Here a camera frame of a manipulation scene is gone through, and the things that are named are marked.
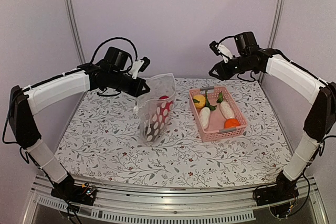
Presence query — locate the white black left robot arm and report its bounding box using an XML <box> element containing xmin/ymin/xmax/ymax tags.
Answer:
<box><xmin>5</xmin><ymin>47</ymin><xmax>150</xmax><ymax>200</ymax></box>

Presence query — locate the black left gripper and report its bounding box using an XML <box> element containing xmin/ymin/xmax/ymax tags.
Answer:
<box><xmin>109</xmin><ymin>70</ymin><xmax>151</xmax><ymax>98</ymax></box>

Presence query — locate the aluminium front rail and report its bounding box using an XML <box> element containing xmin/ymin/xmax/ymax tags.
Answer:
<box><xmin>23</xmin><ymin>175</ymin><xmax>331</xmax><ymax>223</ymax></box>

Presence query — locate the orange toy fruit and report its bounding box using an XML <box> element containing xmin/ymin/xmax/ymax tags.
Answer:
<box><xmin>224</xmin><ymin>118</ymin><xmax>240</xmax><ymax>129</ymax></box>

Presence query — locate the white toy radish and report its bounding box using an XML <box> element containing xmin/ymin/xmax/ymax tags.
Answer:
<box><xmin>216</xmin><ymin>92</ymin><xmax>235</xmax><ymax>119</ymax></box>
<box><xmin>198</xmin><ymin>96</ymin><xmax>217</xmax><ymax>130</ymax></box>

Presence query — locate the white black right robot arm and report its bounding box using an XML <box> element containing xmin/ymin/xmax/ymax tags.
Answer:
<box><xmin>209</xmin><ymin>31</ymin><xmax>335</xmax><ymax>201</ymax></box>

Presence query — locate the left aluminium frame post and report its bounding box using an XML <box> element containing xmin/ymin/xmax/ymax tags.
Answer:
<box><xmin>59</xmin><ymin>0</ymin><xmax>92</xmax><ymax>84</ymax></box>

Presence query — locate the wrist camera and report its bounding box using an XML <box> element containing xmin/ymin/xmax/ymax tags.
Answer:
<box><xmin>129</xmin><ymin>57</ymin><xmax>151</xmax><ymax>79</ymax></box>
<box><xmin>209</xmin><ymin>41</ymin><xmax>234</xmax><ymax>63</ymax></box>

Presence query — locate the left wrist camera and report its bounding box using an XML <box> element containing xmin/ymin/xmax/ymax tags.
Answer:
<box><xmin>129</xmin><ymin>57</ymin><xmax>151</xmax><ymax>79</ymax></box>

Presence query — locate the clear zip top bag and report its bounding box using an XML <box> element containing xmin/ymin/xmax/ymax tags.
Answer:
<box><xmin>133</xmin><ymin>73</ymin><xmax>176</xmax><ymax>146</ymax></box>

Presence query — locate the aluminium frame post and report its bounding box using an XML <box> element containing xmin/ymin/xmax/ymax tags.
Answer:
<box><xmin>262</xmin><ymin>0</ymin><xmax>289</xmax><ymax>65</ymax></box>
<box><xmin>59</xmin><ymin>0</ymin><xmax>92</xmax><ymax>84</ymax></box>

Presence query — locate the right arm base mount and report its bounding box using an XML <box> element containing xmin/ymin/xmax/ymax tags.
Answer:
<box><xmin>253</xmin><ymin>182</ymin><xmax>299</xmax><ymax>206</ymax></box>

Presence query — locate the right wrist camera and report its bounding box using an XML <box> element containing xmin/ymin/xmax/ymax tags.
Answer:
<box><xmin>209</xmin><ymin>41</ymin><xmax>234</xmax><ymax>63</ymax></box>

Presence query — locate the yellow toy fruit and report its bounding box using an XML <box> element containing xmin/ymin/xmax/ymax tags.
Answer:
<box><xmin>192</xmin><ymin>94</ymin><xmax>206</xmax><ymax>109</ymax></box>

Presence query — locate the pink plastic basket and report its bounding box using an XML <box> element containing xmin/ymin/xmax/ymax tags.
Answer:
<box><xmin>189</xmin><ymin>86</ymin><xmax>247</xmax><ymax>142</ymax></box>

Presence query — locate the right aluminium frame post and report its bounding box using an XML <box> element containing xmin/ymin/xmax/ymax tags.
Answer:
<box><xmin>262</xmin><ymin>0</ymin><xmax>289</xmax><ymax>65</ymax></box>

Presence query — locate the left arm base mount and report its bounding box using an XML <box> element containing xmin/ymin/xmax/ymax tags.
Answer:
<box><xmin>51</xmin><ymin>180</ymin><xmax>97</xmax><ymax>206</ymax></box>

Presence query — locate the red toy tomato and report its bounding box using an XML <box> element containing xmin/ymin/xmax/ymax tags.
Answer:
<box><xmin>159</xmin><ymin>95</ymin><xmax>169</xmax><ymax>100</ymax></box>

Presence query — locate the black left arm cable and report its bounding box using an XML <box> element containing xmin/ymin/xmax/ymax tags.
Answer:
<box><xmin>90</xmin><ymin>37</ymin><xmax>139</xmax><ymax>63</ymax></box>

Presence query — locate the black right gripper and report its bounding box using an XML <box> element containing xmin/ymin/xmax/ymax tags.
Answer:
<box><xmin>209</xmin><ymin>54</ymin><xmax>256</xmax><ymax>80</ymax></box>

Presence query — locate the dark red toy fruit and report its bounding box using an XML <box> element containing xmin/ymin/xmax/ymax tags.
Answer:
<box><xmin>142</xmin><ymin>126</ymin><xmax>159</xmax><ymax>144</ymax></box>

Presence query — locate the floral patterned table mat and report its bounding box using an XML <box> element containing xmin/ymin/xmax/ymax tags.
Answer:
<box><xmin>56</xmin><ymin>79</ymin><xmax>291</xmax><ymax>187</ymax></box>

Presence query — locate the red toy strawberry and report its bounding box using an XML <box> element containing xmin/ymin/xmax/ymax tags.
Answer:
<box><xmin>152</xmin><ymin>101</ymin><xmax>174</xmax><ymax>131</ymax></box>

